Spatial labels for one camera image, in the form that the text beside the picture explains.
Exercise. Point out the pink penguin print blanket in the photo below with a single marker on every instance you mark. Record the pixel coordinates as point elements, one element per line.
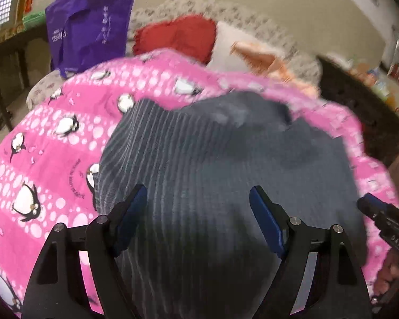
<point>53,146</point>

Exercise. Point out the colourful clutter on cabinet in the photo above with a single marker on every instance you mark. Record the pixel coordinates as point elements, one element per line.
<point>382,86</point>

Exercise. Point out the red paper wall decoration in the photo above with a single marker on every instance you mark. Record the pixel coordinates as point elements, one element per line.
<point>29,2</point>

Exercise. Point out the white pillow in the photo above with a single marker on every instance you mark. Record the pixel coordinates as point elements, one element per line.
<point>232,40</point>

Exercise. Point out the floral sofa cover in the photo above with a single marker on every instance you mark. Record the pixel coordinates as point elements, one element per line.
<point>193,6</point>

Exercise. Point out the person's right hand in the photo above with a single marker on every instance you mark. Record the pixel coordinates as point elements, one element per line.
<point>390,272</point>

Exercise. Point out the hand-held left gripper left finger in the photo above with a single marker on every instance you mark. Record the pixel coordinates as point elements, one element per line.
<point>135,207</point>

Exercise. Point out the green plastic basket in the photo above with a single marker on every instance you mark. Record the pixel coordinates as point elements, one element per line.
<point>35,17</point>

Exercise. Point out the peach fringed cloth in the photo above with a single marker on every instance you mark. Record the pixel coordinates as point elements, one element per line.
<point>262,58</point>

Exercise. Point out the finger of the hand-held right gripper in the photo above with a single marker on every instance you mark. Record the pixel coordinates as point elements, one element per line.
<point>370,206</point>

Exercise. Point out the dark carved wooden cabinet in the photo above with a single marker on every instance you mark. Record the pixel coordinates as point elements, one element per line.
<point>355,106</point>

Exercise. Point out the purple tote bag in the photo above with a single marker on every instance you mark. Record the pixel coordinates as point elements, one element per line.
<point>86,30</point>

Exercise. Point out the dark wooden table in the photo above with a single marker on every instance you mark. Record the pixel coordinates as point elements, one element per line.
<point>13,45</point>

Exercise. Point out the grey striped coat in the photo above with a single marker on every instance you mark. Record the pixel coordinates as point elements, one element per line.
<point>219,159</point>

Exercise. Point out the red pillow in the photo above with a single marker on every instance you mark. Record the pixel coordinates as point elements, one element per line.
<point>179,38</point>

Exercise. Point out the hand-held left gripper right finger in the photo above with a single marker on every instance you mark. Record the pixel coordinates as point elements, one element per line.
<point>264,216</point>

